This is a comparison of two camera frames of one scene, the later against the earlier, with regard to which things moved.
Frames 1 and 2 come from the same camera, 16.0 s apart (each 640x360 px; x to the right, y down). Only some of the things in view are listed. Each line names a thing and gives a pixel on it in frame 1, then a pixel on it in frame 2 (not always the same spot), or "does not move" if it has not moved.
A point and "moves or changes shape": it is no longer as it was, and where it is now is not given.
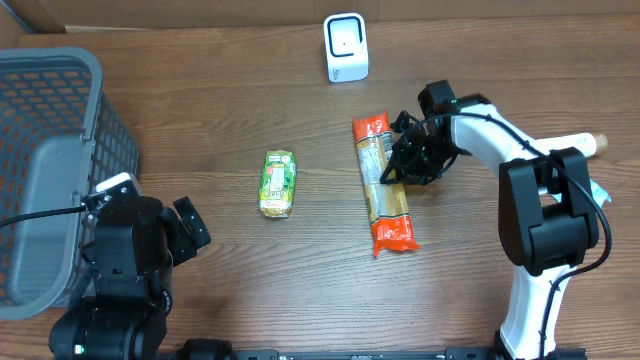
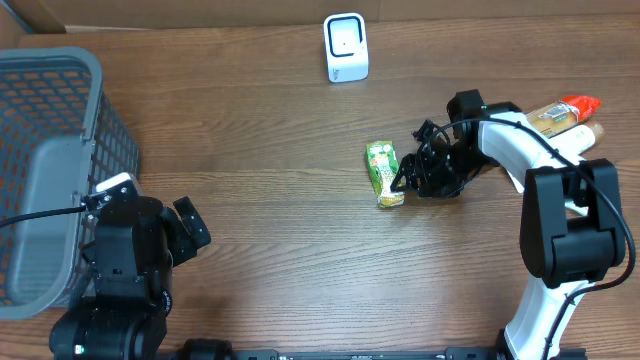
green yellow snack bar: (278, 183) to (383, 165)
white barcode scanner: (346, 47) does not move
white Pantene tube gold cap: (595, 145) moves or changes shape
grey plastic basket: (60, 138) does not move
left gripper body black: (167, 226) does not move
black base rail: (477, 353) does not move
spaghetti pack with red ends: (389, 217) to (563, 113)
